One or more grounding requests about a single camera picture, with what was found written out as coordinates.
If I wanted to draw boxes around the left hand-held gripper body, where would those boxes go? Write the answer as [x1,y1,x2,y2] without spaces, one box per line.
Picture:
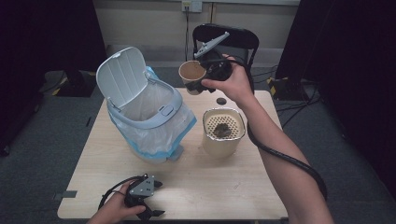
[124,173,156,208]

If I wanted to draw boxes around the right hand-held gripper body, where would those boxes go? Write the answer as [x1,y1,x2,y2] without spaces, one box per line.
[193,31,233,82]

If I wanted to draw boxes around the brown paper cup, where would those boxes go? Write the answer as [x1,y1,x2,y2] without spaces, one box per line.
[177,60,208,96]

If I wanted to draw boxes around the dark wet tea leaves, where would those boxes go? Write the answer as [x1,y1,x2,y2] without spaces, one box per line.
[212,122,233,140]

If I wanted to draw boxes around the beige strainer container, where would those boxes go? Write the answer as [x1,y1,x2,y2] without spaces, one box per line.
[201,106,247,159]

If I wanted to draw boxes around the white grey pedal trash can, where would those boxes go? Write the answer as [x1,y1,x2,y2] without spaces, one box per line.
[95,46,185,165]

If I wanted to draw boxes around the person's right hand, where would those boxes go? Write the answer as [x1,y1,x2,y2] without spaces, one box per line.
[201,54,255,108]

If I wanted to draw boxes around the person's left hand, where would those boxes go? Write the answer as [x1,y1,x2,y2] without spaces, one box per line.
[92,180,148,223]

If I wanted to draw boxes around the black folding chair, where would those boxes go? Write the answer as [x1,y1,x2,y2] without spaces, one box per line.
[190,22,261,94]

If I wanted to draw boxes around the black stand base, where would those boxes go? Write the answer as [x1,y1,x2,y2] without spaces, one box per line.
[266,77,318,101]
[38,69,100,98]

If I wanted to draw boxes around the grey tape piece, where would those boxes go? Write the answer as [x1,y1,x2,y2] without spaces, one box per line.
[52,189,78,201]

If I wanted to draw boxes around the black curtain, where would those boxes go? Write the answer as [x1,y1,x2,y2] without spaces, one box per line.
[0,0,108,157]
[275,0,396,191]

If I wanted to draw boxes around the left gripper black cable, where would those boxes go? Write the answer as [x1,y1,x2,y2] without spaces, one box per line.
[98,175,146,210]

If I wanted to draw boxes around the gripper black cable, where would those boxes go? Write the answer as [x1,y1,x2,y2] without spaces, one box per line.
[98,175,146,210]
[199,58,329,202]

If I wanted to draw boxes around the black power cable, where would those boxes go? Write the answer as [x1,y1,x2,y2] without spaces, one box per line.
[184,7,195,63]

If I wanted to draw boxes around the white wall socket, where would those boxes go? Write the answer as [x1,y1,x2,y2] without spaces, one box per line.
[181,0,204,14]

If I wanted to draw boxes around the black floor cable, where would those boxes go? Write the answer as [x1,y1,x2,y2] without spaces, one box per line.
[275,91,322,129]

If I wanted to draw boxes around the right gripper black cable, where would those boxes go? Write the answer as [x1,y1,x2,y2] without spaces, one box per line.
[199,58,329,202]

